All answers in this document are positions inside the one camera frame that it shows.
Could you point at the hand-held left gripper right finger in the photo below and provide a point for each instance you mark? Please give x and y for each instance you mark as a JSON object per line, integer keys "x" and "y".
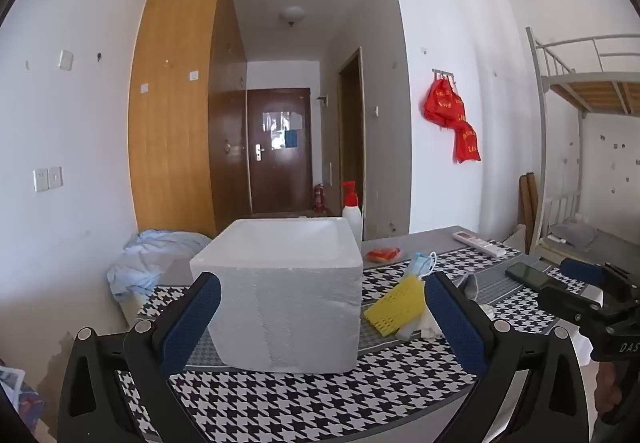
{"x": 455, "y": 328}

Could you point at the red snack packet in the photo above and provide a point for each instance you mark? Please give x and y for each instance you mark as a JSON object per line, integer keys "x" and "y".
{"x": 384, "y": 254}

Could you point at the metal wall hook rack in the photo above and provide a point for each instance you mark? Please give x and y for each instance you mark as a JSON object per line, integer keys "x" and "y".
{"x": 443, "y": 72}

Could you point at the wooden wardrobe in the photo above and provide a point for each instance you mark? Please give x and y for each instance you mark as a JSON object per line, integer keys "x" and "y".
{"x": 170, "y": 133}

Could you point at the white foam box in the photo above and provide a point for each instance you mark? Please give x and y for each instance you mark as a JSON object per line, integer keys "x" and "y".
{"x": 280, "y": 303}

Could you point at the leaning wooden boards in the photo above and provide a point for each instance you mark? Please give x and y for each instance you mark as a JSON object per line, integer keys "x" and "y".
{"x": 527, "y": 208}

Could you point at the double white wall socket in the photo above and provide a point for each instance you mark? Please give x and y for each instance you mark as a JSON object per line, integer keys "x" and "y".
{"x": 48, "y": 179}

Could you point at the white pump bottle red cap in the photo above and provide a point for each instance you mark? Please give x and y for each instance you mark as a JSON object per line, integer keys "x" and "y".
{"x": 352, "y": 218}

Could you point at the red fire extinguisher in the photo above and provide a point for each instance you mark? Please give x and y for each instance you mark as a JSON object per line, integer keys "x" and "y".
{"x": 319, "y": 199}

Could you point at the person's right hand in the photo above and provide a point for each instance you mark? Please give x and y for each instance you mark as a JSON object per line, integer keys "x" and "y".
{"x": 606, "y": 393}

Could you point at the white face mask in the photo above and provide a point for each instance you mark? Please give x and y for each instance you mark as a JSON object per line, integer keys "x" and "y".
{"x": 425, "y": 325}

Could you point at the metal bunk bed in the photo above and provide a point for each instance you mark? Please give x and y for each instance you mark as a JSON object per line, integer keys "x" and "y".
{"x": 590, "y": 90}

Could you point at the blue face mask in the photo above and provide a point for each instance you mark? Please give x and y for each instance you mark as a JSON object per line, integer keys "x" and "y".
{"x": 419, "y": 265}

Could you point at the brown side door frame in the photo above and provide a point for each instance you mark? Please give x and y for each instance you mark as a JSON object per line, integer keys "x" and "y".
{"x": 350, "y": 148}

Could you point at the round ceiling lamp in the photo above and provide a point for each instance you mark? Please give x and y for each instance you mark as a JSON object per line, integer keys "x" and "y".
{"x": 292, "y": 14}

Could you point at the black phone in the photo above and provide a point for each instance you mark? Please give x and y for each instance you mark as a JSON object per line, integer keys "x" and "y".
{"x": 525, "y": 275}

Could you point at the red plastic bag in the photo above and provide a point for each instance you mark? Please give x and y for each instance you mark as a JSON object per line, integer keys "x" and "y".
{"x": 467, "y": 143}
{"x": 442, "y": 105}

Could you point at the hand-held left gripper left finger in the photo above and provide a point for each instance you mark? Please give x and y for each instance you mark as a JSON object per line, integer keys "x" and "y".
{"x": 190, "y": 323}

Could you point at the white wall switch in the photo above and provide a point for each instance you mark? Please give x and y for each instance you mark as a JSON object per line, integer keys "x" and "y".
{"x": 66, "y": 60}

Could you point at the grey pillow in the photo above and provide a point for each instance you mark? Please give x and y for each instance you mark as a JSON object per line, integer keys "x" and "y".
{"x": 572, "y": 233}

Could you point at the grey sock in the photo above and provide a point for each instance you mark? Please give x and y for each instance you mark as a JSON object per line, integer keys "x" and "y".
{"x": 469, "y": 285}

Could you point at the brown entrance door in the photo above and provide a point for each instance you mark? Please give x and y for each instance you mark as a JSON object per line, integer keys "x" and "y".
{"x": 280, "y": 163}

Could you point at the crumpled light blue bedsheet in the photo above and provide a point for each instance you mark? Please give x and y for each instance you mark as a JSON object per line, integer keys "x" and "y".
{"x": 150, "y": 253}

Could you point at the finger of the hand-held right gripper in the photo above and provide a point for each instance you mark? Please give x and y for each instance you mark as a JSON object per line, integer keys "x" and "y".
{"x": 582, "y": 270}
{"x": 565, "y": 303}

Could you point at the yellow mesh sponge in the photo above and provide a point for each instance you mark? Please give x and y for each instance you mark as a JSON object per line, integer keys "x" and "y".
{"x": 392, "y": 305}

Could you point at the white remote control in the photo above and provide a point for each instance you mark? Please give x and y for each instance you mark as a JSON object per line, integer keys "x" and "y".
{"x": 480, "y": 244}

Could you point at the colourful printed package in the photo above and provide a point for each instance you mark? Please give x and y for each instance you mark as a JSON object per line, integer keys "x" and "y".
{"x": 22, "y": 403}

